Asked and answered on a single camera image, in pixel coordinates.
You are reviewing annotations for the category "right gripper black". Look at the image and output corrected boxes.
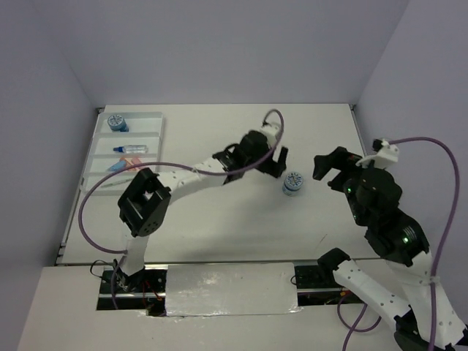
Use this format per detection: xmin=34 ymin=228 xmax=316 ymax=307
xmin=312 ymin=144 xmax=369 ymax=224

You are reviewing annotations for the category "blue paint jar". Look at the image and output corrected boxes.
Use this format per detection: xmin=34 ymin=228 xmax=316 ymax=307
xmin=107 ymin=114 xmax=129 ymax=132
xmin=282 ymin=171 xmax=304 ymax=196

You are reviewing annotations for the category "orange plastic case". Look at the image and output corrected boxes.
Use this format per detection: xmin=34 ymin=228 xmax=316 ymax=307
xmin=119 ymin=157 xmax=140 ymax=172

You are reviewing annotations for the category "clear spray bottle blue cap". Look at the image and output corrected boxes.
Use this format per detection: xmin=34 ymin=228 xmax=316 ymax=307
xmin=113 ymin=145 xmax=148 ymax=154

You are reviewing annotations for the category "blue plastic case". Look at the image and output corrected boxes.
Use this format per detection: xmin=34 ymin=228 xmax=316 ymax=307
xmin=107 ymin=160 xmax=127 ymax=173

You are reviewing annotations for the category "green highlighter pen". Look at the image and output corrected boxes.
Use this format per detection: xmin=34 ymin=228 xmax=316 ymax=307
xmin=100 ymin=178 xmax=132 ymax=188

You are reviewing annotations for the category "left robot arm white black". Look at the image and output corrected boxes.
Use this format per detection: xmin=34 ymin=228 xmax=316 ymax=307
xmin=115 ymin=123 xmax=288 ymax=292

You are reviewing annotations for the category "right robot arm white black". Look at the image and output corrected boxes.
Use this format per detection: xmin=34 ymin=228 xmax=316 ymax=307
xmin=313 ymin=141 xmax=467 ymax=350

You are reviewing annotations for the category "white compartment tray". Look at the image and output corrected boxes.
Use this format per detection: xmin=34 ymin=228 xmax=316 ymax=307
xmin=80 ymin=112 xmax=164 ymax=195

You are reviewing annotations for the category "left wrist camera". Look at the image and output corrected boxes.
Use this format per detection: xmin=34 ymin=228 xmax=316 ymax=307
xmin=259 ymin=124 xmax=282 ymax=148

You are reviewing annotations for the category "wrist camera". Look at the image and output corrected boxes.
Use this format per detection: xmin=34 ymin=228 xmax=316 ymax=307
xmin=259 ymin=124 xmax=282 ymax=148
xmin=355 ymin=138 xmax=399 ymax=170

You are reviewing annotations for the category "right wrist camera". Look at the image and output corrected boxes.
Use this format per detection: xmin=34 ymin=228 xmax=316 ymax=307
xmin=355 ymin=138 xmax=399 ymax=170

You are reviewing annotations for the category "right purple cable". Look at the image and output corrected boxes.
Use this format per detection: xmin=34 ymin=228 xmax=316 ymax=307
xmin=336 ymin=137 xmax=461 ymax=351

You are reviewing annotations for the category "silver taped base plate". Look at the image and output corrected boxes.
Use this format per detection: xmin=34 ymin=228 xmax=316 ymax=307
xmin=165 ymin=263 xmax=301 ymax=317

